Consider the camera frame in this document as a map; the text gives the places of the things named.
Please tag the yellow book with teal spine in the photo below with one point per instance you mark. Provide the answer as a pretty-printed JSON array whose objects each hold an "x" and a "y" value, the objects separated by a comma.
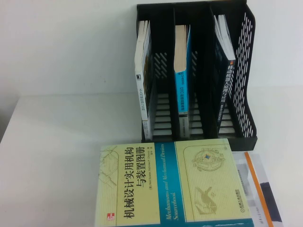
[{"x": 165, "y": 189}]

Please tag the dark mobile robot book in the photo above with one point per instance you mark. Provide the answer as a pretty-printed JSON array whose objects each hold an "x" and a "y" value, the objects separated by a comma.
[{"x": 226, "y": 82}]

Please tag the white spine book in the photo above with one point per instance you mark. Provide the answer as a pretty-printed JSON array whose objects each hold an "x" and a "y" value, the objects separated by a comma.
[{"x": 142, "y": 94}]

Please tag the blue cover book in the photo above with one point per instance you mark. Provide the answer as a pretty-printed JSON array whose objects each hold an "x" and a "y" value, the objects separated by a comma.
[{"x": 182, "y": 94}]

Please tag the black plastic book stand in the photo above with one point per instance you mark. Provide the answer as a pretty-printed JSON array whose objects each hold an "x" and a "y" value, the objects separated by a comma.
[{"x": 206, "y": 94}]

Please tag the white orange ROS2 book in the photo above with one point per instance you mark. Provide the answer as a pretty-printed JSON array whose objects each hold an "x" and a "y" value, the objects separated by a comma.
[{"x": 243, "y": 179}]

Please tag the white book with dark patch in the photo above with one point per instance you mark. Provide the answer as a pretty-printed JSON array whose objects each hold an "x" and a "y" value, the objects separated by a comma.
[{"x": 272, "y": 196}]

